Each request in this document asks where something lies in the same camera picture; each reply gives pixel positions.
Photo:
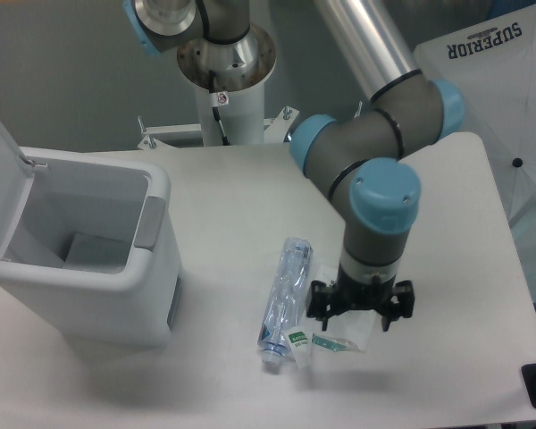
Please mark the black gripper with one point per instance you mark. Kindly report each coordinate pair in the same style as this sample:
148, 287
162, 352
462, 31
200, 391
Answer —
392, 301

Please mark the clear plastic wrapper bag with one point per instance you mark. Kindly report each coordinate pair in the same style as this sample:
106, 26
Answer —
346, 333

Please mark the crushed clear plastic bottle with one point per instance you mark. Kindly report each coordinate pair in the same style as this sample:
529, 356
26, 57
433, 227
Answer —
286, 302

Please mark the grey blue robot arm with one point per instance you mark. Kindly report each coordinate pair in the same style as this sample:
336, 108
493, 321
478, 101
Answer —
357, 165

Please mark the white trash can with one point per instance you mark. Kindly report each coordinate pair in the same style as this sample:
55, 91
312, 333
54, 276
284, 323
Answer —
86, 243

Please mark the white superior umbrella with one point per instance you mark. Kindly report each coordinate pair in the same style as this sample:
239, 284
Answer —
493, 64

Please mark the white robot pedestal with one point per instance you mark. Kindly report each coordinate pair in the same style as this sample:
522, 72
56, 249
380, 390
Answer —
230, 111

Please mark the white metal base frame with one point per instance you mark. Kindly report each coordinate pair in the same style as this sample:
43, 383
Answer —
273, 131

